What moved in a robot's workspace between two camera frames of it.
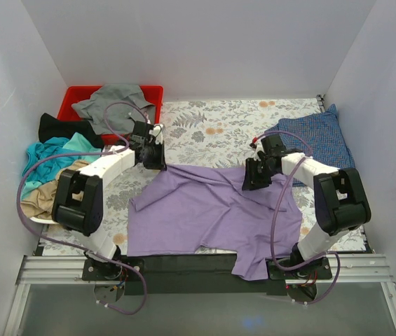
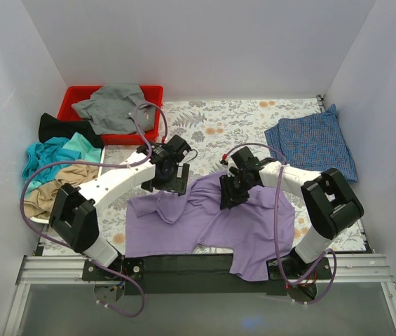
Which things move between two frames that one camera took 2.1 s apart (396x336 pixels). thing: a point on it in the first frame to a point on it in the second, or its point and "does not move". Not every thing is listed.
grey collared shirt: (120, 118) does not move
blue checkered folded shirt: (320, 136) does not move
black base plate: (195, 276) does not move
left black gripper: (156, 156) to (171, 179)
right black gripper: (251, 175) to (229, 192)
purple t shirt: (183, 208) does not move
